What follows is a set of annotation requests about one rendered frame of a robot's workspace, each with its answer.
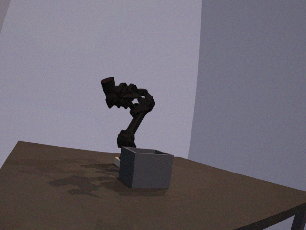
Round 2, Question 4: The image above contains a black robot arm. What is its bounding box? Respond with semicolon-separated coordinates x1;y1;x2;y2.
101;77;155;148

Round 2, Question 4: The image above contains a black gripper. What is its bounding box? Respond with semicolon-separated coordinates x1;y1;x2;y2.
113;83;149;118

